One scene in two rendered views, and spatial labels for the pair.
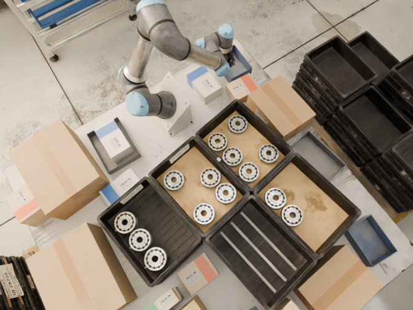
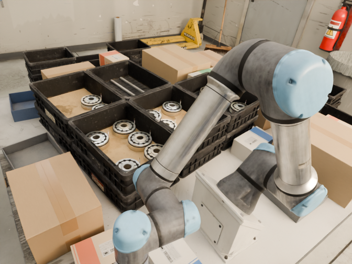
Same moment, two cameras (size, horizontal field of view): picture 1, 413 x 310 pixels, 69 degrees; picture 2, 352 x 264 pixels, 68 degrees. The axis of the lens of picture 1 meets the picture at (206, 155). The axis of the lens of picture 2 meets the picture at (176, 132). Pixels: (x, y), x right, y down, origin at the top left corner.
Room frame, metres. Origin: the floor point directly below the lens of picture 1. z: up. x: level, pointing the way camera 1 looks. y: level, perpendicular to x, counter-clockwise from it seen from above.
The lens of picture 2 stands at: (1.38, -0.13, 1.57)
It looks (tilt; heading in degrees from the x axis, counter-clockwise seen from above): 37 degrees down; 170
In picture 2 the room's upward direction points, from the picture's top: 7 degrees clockwise
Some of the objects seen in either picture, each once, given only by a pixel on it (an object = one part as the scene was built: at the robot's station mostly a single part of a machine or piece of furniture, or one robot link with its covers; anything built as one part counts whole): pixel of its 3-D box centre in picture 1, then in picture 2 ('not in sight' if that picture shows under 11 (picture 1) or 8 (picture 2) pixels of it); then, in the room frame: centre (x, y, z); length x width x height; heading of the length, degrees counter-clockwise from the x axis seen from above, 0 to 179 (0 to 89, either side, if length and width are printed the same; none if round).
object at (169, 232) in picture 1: (150, 229); (216, 100); (0.16, 0.28, 0.87); 0.40 x 0.30 x 0.11; 38
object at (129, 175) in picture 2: (243, 143); (125, 133); (0.53, -0.19, 0.92); 0.40 x 0.30 x 0.02; 38
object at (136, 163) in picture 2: (237, 123); (127, 167); (0.66, -0.18, 0.86); 0.10 x 0.10 x 0.01
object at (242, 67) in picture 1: (232, 64); not in sight; (1.12, -0.20, 0.74); 0.20 x 0.15 x 0.07; 27
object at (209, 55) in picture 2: not in sight; (210, 68); (-0.49, 0.41, 0.78); 0.30 x 0.22 x 0.16; 32
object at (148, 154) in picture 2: (217, 141); (156, 152); (0.57, -0.06, 0.86); 0.10 x 0.10 x 0.01
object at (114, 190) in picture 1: (123, 190); (252, 144); (0.39, 0.45, 0.75); 0.20 x 0.12 x 0.09; 126
